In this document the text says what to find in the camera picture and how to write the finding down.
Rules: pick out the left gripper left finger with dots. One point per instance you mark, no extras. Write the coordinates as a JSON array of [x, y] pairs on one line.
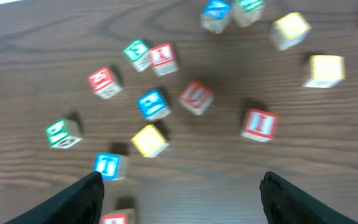
[[80, 203]]

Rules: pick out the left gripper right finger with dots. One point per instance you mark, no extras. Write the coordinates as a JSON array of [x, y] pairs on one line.
[[285, 203]]

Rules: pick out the blue T block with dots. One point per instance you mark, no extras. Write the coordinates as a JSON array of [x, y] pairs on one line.
[[111, 166]]

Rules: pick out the red A block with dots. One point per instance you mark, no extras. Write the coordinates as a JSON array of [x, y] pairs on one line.
[[124, 216]]

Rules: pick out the green J block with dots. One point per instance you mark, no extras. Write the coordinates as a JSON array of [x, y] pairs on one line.
[[63, 134]]

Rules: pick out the red I block centre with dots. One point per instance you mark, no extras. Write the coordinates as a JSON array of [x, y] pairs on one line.
[[259, 125]]

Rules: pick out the yellow block left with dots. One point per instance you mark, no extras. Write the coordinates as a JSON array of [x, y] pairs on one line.
[[149, 141]]

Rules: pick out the blue P block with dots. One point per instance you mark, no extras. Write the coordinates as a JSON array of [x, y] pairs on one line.
[[153, 105]]

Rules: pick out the red E block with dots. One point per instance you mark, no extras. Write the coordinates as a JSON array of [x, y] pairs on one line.
[[104, 83]]

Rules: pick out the red U block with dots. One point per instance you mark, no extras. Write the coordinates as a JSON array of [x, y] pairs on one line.
[[196, 97]]

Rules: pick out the yellow S block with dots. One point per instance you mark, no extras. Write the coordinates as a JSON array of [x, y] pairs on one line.
[[324, 71]]

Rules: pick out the green F block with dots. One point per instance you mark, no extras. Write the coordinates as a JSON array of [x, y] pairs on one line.
[[137, 53]]

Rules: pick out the red Y block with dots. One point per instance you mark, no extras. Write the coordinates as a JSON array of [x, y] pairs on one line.
[[163, 59]]

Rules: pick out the yellow C block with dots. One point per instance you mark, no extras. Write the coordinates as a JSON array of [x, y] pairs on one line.
[[289, 30]]

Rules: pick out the green N block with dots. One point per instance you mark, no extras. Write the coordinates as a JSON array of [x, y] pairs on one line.
[[246, 12]]

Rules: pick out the blue X block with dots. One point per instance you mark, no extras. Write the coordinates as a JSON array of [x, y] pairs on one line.
[[216, 15]]

